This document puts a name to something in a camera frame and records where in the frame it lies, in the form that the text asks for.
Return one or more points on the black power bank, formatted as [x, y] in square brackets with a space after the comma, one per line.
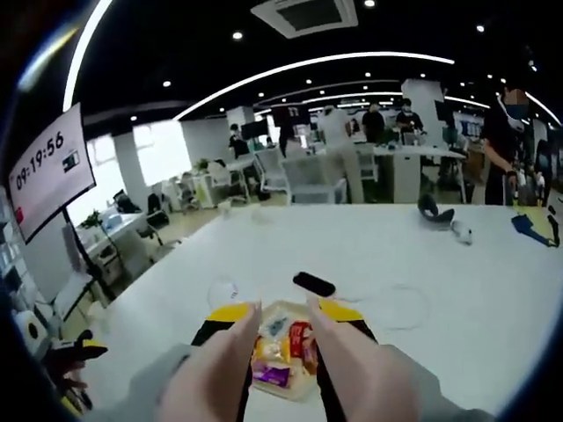
[314, 284]

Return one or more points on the beige hexagonal container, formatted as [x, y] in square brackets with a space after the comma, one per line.
[286, 393]

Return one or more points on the ceiling air conditioner vent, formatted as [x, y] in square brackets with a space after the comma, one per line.
[308, 17]

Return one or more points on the grey office chair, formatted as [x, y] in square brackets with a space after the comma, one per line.
[314, 180]

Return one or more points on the short purple food packet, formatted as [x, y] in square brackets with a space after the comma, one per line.
[270, 373]

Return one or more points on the black hanging display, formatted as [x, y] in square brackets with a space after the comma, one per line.
[291, 116]

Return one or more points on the large display screen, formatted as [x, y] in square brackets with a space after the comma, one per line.
[53, 176]

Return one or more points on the curved ceiling light strip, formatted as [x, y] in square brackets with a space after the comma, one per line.
[440, 58]
[69, 83]

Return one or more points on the green potted plant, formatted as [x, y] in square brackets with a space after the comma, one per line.
[92, 220]

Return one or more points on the person's left hand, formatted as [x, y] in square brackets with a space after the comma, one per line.
[74, 376]

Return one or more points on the bright red food bar packet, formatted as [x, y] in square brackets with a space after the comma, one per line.
[299, 334]

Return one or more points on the white mesh office chair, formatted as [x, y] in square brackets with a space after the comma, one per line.
[272, 169]

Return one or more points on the small white device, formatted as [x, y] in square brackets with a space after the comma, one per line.
[462, 233]

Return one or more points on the white storage shelf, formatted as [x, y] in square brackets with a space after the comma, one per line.
[11, 246]

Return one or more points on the small yellow pastry food packet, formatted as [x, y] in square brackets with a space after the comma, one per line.
[270, 350]

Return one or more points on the white office desk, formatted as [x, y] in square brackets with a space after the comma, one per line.
[404, 169]

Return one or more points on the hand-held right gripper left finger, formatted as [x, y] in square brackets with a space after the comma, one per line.
[211, 334]

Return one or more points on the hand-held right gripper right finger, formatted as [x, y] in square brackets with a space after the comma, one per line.
[363, 334]

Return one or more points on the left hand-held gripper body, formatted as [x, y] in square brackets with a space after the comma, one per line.
[31, 336]

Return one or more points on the black display stand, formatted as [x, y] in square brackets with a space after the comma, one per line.
[83, 255]

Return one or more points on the clear food packet dark snack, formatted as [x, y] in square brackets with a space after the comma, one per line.
[275, 325]

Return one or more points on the blue cloth item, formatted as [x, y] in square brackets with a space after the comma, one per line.
[528, 226]

